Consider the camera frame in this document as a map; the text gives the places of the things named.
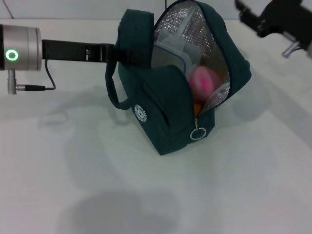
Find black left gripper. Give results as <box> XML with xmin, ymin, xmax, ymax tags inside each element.
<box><xmin>41</xmin><ymin>39</ymin><xmax>147</xmax><ymax>65</ymax></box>

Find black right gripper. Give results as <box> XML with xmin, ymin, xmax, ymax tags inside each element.
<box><xmin>234</xmin><ymin>0</ymin><xmax>312</xmax><ymax>57</ymax></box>

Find dark teal lunch bag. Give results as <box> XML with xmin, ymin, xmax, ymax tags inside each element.
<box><xmin>105</xmin><ymin>0</ymin><xmax>252</xmax><ymax>156</ymax></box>

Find pink toy peach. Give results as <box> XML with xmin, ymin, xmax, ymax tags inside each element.
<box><xmin>189</xmin><ymin>66</ymin><xmax>222</xmax><ymax>103</ymax></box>

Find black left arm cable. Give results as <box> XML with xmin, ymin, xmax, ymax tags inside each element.
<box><xmin>7</xmin><ymin>59</ymin><xmax>57</xmax><ymax>95</ymax></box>

